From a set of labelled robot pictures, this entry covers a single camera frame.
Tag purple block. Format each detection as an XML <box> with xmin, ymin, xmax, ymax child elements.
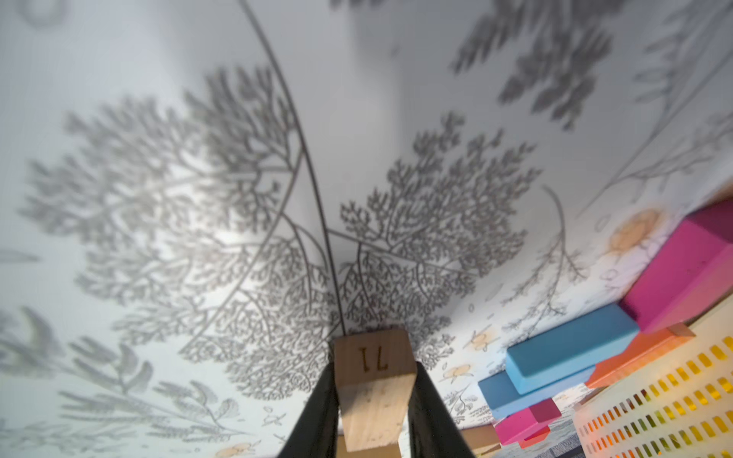
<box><xmin>622</xmin><ymin>200</ymin><xmax>732</xmax><ymax>334</ymax></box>

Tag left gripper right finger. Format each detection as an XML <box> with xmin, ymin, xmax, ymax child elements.
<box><xmin>408</xmin><ymin>363</ymin><xmax>475</xmax><ymax>458</ymax></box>

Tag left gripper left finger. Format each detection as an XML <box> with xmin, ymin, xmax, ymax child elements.
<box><xmin>278</xmin><ymin>363</ymin><xmax>339</xmax><ymax>458</ymax></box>

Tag wood block marked 71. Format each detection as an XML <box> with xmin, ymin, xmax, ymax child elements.
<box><xmin>333</xmin><ymin>329</ymin><xmax>417</xmax><ymax>452</ymax></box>

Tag orange block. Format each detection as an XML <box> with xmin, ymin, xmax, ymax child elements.
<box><xmin>585</xmin><ymin>324</ymin><xmax>696</xmax><ymax>389</ymax></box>

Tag magenta block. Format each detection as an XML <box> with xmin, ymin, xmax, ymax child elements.
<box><xmin>494</xmin><ymin>399</ymin><xmax>561</xmax><ymax>446</ymax></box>

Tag light blue block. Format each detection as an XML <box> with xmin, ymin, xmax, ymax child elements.
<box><xmin>506</xmin><ymin>303</ymin><xmax>639</xmax><ymax>394</ymax></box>

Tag red block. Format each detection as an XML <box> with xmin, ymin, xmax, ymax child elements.
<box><xmin>519</xmin><ymin>427</ymin><xmax>551</xmax><ymax>450</ymax></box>

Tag white plastic basket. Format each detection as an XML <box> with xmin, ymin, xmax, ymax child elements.
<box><xmin>574</xmin><ymin>298</ymin><xmax>732</xmax><ymax>457</ymax></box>

